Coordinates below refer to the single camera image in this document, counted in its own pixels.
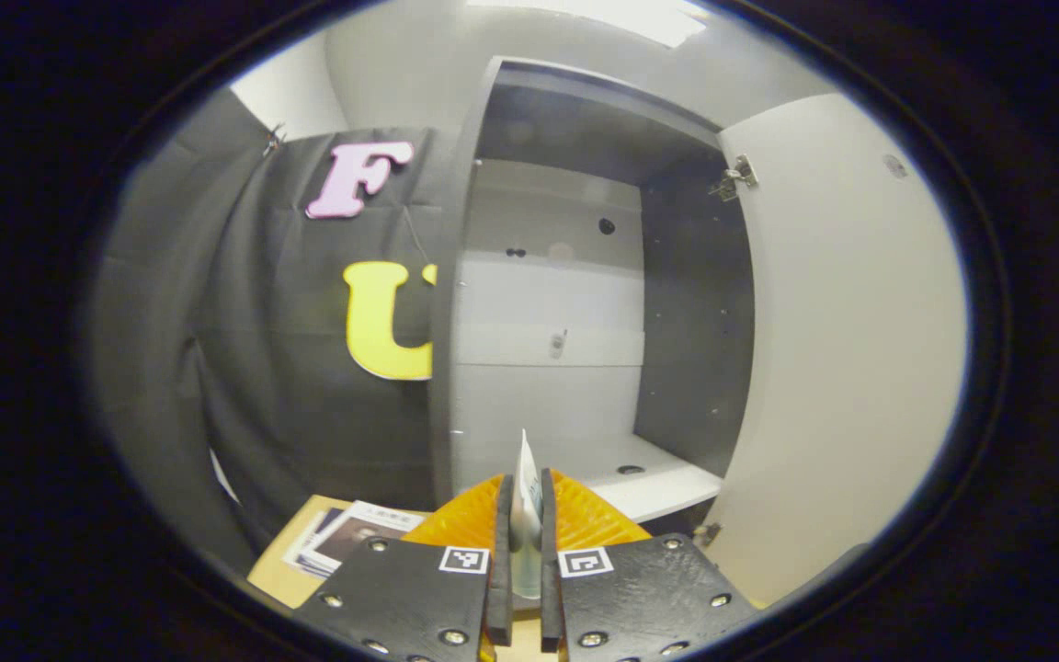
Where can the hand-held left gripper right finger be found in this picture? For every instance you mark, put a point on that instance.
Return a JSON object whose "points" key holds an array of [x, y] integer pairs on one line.
{"points": [[550, 598]]}

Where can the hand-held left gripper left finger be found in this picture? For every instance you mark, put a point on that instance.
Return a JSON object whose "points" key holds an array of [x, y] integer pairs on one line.
{"points": [[500, 588]]}

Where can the clear bottle with white label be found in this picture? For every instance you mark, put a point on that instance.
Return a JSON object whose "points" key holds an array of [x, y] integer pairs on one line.
{"points": [[525, 496]]}

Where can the grey cabinet door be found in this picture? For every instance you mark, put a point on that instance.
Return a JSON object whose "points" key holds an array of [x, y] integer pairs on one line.
{"points": [[842, 368]]}

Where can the metal cabinet hinge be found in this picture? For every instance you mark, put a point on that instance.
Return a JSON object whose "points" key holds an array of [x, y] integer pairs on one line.
{"points": [[707, 534], [734, 177]]}

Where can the dark grey cabinet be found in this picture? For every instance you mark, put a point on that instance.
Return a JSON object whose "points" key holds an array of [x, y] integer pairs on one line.
{"points": [[548, 303]]}

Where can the printed magazine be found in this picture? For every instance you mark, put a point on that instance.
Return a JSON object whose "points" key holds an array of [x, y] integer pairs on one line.
{"points": [[301, 547], [364, 533]]}

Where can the black backdrop cloth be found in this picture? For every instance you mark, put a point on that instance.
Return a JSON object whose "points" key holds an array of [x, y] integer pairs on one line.
{"points": [[263, 368]]}

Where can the ceiling light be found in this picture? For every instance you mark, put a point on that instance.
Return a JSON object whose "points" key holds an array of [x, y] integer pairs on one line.
{"points": [[603, 14]]}

